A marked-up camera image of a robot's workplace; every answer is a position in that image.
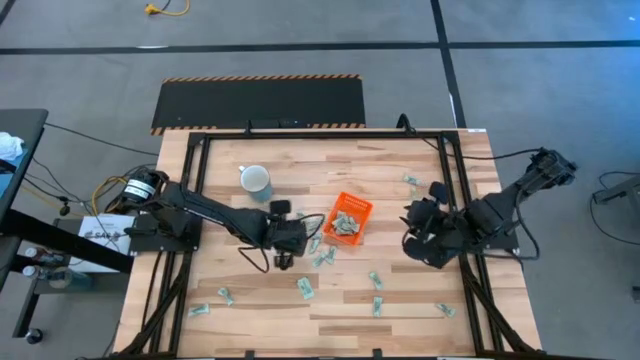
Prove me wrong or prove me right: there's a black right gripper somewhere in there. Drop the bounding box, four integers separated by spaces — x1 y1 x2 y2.
402 181 471 270

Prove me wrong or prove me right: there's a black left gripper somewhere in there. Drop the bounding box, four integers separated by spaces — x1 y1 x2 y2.
263 199 297 272

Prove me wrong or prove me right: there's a teal ceramic mug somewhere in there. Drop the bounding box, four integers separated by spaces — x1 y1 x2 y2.
237 164 274 203

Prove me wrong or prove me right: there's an orange slotted plastic basket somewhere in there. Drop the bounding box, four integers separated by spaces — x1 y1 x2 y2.
322 191 375 247

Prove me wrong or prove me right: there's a black hazard striped floor mat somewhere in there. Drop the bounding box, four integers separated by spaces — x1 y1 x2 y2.
150 74 367 136

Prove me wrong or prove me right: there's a white cardboard box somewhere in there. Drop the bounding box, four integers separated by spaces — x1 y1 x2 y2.
78 213 137 274

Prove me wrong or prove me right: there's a grey equipment stand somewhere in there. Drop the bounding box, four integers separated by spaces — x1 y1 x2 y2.
592 172 640 206

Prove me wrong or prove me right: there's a blue tinted plastic bottle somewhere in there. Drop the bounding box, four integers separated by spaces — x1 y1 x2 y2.
48 267 94 292

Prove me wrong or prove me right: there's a black desk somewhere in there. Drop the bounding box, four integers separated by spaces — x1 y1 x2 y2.
0 108 135 346

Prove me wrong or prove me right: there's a white crumpled cloth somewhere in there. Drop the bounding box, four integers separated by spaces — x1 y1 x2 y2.
0 131 25 162

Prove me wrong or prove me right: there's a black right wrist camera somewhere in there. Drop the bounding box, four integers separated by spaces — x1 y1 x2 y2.
400 199 437 232

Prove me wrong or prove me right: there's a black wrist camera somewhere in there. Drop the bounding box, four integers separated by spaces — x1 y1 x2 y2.
293 218 310 255
400 199 437 232

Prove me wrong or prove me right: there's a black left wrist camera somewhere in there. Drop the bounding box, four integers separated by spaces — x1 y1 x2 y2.
293 218 310 255

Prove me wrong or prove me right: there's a black left wrist camera cable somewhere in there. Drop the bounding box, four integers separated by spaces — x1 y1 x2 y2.
298 213 327 240

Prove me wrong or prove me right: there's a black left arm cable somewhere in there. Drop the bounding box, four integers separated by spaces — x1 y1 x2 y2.
237 243 272 275

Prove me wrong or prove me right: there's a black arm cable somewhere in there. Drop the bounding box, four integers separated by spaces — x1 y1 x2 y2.
477 192 542 262
237 243 272 275

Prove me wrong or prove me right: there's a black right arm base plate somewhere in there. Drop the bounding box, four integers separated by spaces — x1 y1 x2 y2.
464 219 521 254

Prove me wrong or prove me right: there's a black frame power cable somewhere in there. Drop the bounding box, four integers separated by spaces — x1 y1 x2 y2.
397 113 545 162

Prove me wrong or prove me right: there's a black metal rig frame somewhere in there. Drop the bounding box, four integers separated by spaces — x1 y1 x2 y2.
117 128 544 359

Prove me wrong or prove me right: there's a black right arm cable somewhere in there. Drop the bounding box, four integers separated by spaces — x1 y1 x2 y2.
477 192 542 262

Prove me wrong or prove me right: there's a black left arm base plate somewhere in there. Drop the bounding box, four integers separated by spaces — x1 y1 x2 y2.
128 213 204 254

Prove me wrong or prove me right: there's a yellow floor cable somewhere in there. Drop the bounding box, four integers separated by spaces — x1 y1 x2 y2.
91 174 130 214

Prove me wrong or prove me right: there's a black floor cable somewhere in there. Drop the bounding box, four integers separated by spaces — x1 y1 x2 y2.
43 122 160 157

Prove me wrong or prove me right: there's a yellow plug cable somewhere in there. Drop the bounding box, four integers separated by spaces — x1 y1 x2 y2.
144 0 192 17

